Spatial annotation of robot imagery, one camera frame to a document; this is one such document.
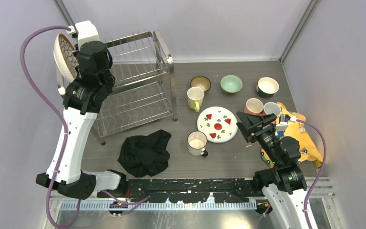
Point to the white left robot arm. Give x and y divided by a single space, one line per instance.
82 102

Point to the watermelon pattern plate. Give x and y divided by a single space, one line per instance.
217 123

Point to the black cloth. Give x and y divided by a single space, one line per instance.
145 155

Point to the light green mug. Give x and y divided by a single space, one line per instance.
195 96

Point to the yellow cartoon cloth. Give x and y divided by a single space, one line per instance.
296 130

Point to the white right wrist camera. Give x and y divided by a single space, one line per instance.
284 121

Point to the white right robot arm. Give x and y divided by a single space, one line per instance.
284 184

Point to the brown bowl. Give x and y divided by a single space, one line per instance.
202 82

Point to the metal dish rack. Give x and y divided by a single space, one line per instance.
145 88

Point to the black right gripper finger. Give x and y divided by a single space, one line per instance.
250 119
246 131

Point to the white ribbed mug black handle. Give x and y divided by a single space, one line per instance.
196 143

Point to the mint green bowl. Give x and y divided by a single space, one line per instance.
231 84

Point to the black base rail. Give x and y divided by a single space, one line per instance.
222 190

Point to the flower pattern brown-rim plate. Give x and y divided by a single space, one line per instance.
64 57

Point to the dark blue bowl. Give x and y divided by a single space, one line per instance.
267 87

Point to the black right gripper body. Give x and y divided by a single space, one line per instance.
267 125

